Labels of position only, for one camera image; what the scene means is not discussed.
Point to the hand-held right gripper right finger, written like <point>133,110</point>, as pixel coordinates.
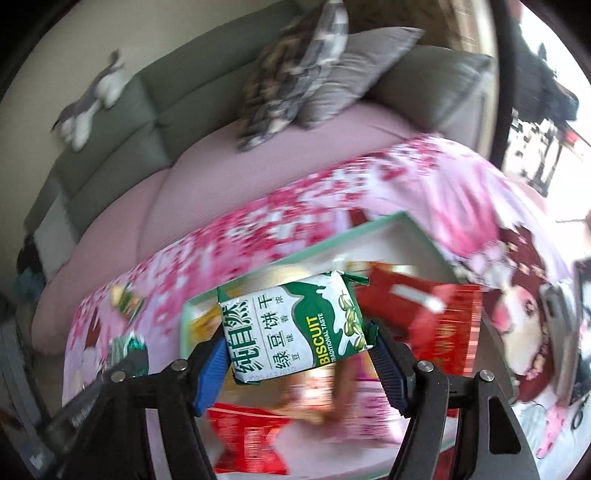
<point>390,369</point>

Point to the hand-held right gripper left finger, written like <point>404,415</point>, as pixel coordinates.
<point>210,369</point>

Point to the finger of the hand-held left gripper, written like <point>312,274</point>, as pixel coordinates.
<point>131,364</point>

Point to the dark teal snack packet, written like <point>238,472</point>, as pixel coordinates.
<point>127,346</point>

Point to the yellow cake packet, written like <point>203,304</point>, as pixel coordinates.
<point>203,325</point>

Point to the purple snack packet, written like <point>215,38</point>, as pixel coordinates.
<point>364,406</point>

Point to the long red cake packet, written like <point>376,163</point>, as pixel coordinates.
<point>443,332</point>

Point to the small red snack packet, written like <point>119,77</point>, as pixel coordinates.
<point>244,429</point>

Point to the green biscuit packet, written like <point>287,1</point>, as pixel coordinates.
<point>295,323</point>

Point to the teal cardboard box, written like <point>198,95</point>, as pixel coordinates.
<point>323,249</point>

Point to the green white pastry packet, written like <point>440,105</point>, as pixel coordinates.
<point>127,300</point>

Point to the teal cloth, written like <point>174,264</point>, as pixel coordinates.
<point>30,284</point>

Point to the dark clothes pile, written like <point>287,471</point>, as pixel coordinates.
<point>30,256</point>

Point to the pale grey pillow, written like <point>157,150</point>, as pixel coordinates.
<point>57,235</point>

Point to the grey flat object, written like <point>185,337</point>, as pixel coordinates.
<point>558,318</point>

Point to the pink sofa cover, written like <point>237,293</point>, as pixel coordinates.
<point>207,184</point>

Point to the printed blanket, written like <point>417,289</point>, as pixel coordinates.
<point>461,194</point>

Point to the grey sofa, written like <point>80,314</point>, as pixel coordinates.
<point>138,120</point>

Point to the grey white plush toy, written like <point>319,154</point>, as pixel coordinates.
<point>87,108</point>

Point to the black patterned pillow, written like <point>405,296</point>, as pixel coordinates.
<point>291,83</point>

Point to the plain grey pillow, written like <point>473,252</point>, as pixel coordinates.
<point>360,69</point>

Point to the black equipment stand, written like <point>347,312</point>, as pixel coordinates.
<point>540,78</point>

